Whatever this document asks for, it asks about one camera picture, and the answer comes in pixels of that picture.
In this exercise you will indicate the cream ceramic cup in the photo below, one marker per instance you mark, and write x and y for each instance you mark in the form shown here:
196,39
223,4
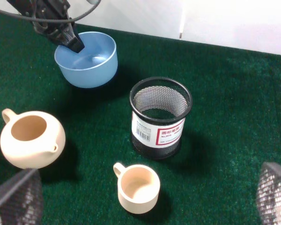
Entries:
138,187

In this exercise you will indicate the light blue plastic bowl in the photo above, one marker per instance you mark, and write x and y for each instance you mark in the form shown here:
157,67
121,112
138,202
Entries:
95,65

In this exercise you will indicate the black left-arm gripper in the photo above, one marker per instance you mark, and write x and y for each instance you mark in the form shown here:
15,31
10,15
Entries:
64,34

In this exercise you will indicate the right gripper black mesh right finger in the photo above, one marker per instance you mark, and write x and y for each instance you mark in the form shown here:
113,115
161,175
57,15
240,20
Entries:
268,196

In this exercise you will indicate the cream ceramic teapot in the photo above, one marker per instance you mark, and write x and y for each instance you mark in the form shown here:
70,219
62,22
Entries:
32,139

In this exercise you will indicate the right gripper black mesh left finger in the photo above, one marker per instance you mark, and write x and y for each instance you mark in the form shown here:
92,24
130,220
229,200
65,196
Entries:
21,199

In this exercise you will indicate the black mesh pen holder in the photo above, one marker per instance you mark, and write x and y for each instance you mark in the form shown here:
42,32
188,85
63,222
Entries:
160,106

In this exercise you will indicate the dark green felt mat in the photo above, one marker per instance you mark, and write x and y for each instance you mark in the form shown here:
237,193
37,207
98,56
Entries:
234,126

